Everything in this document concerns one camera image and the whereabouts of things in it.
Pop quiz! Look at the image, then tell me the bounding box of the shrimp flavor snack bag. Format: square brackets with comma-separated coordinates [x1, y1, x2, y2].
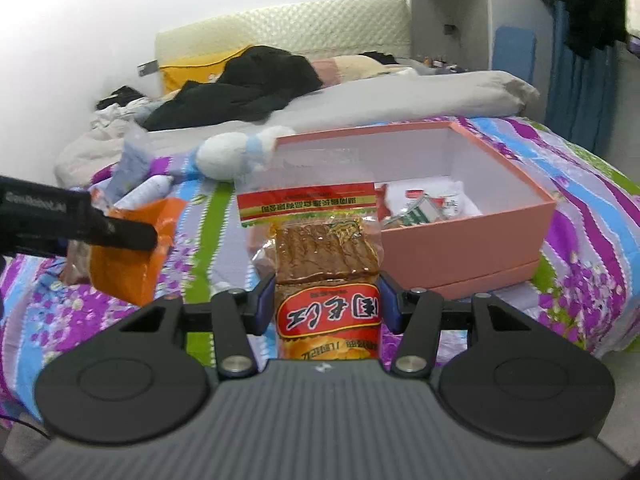
[385, 177, 483, 219]

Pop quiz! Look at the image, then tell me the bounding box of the blue curtain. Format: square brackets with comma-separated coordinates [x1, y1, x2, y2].
[546, 0, 618, 156]

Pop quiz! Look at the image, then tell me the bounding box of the black jacket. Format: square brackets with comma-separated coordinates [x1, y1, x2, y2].
[142, 46, 322, 131]

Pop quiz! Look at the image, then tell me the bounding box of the pale blue plastic pouch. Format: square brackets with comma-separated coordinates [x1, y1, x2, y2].
[104, 122, 154, 205]

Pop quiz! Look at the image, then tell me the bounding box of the pink cardboard box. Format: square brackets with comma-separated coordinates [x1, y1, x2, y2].
[276, 122, 555, 299]

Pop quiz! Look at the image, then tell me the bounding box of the yellow pillow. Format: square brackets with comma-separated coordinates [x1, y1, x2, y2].
[160, 44, 250, 94]

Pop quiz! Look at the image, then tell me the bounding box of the beige pink pillow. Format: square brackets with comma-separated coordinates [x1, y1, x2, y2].
[310, 55, 398, 88]

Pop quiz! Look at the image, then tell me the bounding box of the grey duvet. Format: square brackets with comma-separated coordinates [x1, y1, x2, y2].
[53, 69, 542, 189]

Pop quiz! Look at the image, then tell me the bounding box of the white blue plush toy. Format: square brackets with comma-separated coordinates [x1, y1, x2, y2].
[195, 126, 296, 182]

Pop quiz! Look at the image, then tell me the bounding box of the white wardrobe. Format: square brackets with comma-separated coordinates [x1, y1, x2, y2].
[410, 0, 553, 92]

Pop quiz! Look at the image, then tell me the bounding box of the pile of clothes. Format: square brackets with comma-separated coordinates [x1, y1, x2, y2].
[90, 86, 164, 128]

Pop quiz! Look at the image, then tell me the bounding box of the orange snack packet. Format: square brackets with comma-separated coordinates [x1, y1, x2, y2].
[60, 197, 186, 307]

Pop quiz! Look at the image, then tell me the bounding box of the blue mat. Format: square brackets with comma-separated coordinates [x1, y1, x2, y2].
[491, 25, 537, 84]

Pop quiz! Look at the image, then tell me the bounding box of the brown red snack strip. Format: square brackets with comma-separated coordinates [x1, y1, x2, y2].
[238, 181, 383, 360]

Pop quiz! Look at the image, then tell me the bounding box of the white spray bottle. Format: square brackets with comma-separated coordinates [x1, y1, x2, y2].
[114, 174, 174, 210]

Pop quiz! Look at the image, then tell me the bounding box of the green pickled vegetable packet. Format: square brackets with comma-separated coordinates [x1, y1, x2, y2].
[382, 195, 446, 229]

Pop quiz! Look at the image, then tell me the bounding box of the cream quilted headboard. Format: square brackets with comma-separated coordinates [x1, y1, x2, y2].
[154, 0, 411, 65]

